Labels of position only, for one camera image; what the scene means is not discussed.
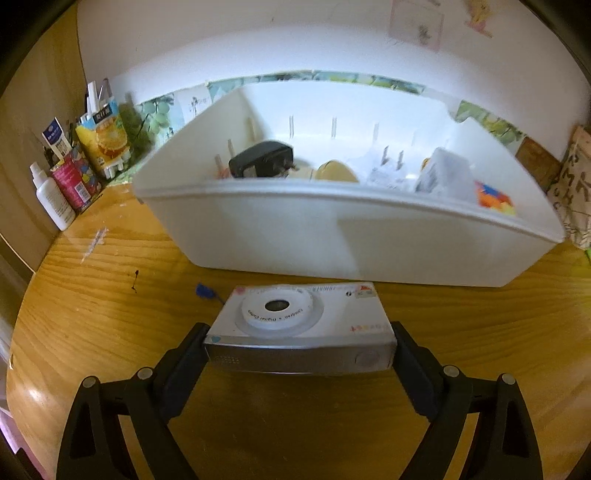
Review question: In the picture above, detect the blue camera strap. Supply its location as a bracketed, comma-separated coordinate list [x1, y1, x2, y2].
[195, 283, 227, 305]

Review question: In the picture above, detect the clear card case with stickers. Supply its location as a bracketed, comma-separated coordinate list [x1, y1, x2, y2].
[413, 147, 476, 204]

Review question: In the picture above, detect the white spray bottle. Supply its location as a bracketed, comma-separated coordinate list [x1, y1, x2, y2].
[30, 162, 77, 232]

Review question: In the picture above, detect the blue white packet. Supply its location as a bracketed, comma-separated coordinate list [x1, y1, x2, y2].
[41, 117, 72, 160]

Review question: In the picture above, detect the red can pen holder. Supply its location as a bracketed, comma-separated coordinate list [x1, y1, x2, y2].
[50, 154, 103, 213]

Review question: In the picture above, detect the clear adhesive wall hook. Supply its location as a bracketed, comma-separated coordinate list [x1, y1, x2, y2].
[388, 0, 446, 51]

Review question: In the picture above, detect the grape print paper sheet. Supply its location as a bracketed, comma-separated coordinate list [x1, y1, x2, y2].
[122, 69, 527, 153]

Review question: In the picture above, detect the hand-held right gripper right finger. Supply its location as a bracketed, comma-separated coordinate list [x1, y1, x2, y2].
[390, 320, 543, 480]

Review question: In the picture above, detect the black power adapter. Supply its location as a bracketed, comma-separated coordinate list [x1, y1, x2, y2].
[228, 141, 295, 178]

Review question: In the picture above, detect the white power adapter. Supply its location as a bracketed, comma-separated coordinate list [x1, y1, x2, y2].
[369, 145, 409, 178]

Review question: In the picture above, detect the yellow duck wall hook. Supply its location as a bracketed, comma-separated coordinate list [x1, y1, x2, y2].
[464, 0, 495, 38]

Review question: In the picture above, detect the letter print fabric bag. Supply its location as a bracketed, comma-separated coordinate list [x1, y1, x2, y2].
[547, 124, 591, 250]

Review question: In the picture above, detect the gold round compact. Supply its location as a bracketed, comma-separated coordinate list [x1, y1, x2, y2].
[316, 159, 361, 184]

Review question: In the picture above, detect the brown cardboard sheet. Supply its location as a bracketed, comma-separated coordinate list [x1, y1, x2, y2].
[515, 136, 564, 190]

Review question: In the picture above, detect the yellow juice carton pen holder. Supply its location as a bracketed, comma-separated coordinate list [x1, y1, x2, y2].
[75, 100, 132, 178]

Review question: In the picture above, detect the white compact digital camera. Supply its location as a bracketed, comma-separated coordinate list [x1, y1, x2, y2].
[203, 281, 398, 374]

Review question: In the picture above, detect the colourful puzzle cube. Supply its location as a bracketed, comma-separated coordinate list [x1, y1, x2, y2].
[475, 180, 517, 217]

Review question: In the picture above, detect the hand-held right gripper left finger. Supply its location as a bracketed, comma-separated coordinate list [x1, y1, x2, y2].
[55, 322, 211, 480]

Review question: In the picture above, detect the white plastic storage bin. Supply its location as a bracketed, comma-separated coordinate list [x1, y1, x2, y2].
[133, 83, 566, 289]

